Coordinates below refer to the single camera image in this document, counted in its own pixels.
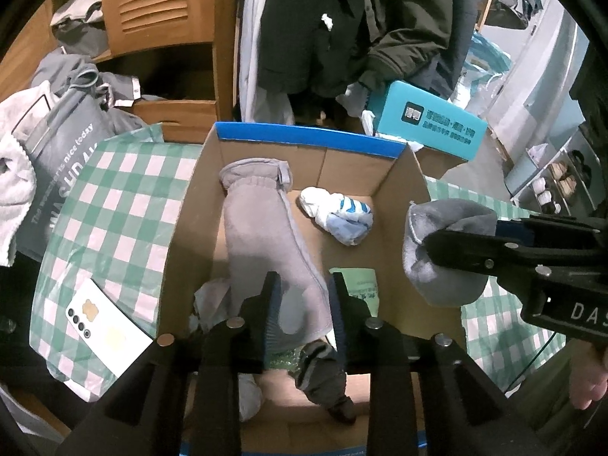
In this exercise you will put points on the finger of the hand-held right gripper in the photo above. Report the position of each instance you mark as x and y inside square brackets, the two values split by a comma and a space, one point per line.
[546, 232]
[475, 252]

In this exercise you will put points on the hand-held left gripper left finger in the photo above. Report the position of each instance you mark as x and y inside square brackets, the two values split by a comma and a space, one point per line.
[271, 313]

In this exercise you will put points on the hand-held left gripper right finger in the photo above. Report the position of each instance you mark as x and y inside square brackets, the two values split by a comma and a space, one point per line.
[339, 313]

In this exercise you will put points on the short grey fleece sock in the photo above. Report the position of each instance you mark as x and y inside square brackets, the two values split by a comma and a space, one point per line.
[427, 278]

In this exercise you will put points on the dark grey sock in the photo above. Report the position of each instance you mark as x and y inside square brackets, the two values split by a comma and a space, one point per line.
[323, 380]

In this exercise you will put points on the long grey fleece sock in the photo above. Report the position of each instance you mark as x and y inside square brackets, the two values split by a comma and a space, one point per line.
[256, 228]

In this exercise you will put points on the white blue striped sock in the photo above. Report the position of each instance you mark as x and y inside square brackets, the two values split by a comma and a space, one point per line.
[349, 225]

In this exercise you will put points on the cardboard box with blue rim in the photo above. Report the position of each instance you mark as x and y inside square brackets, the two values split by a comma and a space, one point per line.
[199, 228]

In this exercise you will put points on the small white sock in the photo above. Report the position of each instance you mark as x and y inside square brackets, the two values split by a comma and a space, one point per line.
[311, 199]

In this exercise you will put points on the person's right hand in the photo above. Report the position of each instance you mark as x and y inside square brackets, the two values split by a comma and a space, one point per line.
[591, 380]

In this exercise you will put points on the green plastic packet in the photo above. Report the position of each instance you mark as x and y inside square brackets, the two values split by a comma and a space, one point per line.
[361, 285]

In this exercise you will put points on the green glitter cloth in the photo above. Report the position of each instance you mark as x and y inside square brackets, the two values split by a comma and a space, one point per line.
[285, 358]

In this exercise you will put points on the pair of beige shoes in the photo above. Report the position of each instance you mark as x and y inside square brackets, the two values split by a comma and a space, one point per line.
[566, 179]

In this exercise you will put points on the grey shoe rack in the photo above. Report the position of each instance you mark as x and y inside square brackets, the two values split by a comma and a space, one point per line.
[555, 171]

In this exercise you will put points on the pair of black shoes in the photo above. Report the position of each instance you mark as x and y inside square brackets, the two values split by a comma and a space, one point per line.
[577, 159]

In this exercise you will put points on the small white plastic bag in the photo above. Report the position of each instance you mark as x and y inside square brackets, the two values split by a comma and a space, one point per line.
[539, 153]

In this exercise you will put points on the person's olive jacket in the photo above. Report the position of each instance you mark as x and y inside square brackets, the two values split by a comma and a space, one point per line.
[546, 418]

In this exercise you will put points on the clear plastic bag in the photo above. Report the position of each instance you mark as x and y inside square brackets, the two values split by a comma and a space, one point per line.
[479, 90]

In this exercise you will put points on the white smartphone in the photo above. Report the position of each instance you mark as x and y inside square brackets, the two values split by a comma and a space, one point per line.
[114, 332]

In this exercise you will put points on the silver refrigerator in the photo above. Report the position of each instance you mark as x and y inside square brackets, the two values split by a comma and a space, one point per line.
[536, 66]

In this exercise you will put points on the teal printed box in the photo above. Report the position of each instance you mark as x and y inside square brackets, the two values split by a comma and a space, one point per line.
[403, 97]

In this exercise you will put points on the blue plastic bag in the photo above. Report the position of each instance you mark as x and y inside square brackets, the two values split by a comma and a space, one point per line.
[489, 54]

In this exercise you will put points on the green checked tablecloth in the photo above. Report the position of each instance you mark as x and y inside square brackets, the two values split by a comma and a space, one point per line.
[109, 199]

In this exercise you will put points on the dark hanging bag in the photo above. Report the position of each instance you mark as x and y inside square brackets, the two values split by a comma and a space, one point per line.
[515, 2]

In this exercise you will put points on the olive hanging jacket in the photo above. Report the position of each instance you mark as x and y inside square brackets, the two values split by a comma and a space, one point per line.
[408, 19]

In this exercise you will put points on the white towel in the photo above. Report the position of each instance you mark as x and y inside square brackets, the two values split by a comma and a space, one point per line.
[14, 175]

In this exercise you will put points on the grey hoodie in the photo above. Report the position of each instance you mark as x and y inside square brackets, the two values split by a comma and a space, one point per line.
[71, 73]

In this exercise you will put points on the wooden cabinet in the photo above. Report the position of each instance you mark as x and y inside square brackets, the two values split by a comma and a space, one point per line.
[156, 9]

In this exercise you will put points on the grey white folded garment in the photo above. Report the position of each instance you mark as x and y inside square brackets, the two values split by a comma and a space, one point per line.
[78, 19]

